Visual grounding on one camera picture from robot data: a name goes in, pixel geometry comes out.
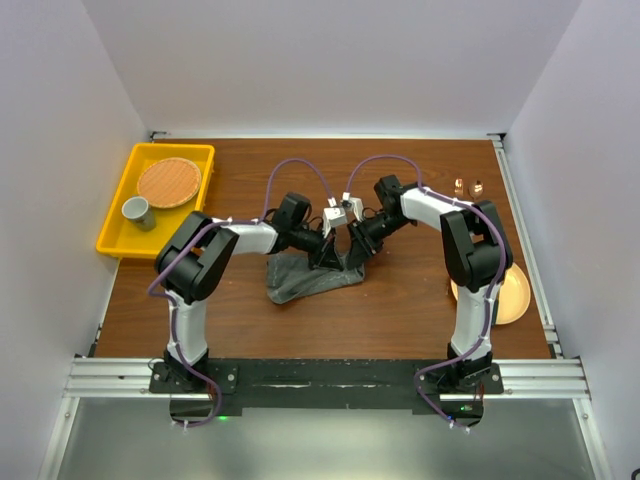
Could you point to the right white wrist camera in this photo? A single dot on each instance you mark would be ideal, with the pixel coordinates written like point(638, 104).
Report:
point(352, 205)

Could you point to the yellow plastic tray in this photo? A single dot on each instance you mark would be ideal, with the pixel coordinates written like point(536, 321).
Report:
point(118, 237)

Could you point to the golden round plate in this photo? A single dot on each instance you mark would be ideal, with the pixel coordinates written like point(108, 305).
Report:
point(512, 299)

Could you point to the grey cloth napkin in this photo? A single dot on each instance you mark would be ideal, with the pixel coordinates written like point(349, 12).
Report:
point(288, 278)

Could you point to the orange woven coaster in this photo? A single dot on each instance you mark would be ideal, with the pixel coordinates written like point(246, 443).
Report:
point(170, 182)

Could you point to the rose gold spoon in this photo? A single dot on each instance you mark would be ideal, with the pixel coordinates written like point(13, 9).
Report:
point(476, 189)

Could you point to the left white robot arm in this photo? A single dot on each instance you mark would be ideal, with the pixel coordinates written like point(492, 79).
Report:
point(191, 265)

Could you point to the grey ceramic cup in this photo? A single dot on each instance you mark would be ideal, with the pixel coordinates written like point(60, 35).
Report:
point(138, 212)

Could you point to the rose gold fork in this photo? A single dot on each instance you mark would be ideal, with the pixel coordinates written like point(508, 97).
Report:
point(459, 188)

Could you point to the aluminium frame rail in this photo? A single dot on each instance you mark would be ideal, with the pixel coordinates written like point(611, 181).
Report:
point(111, 426)

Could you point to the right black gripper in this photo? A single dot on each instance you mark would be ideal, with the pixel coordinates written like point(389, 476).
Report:
point(363, 245)

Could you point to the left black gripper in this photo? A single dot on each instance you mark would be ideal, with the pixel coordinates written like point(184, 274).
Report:
point(325, 256)

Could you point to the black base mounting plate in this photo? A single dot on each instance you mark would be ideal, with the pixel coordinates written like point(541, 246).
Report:
point(419, 386)

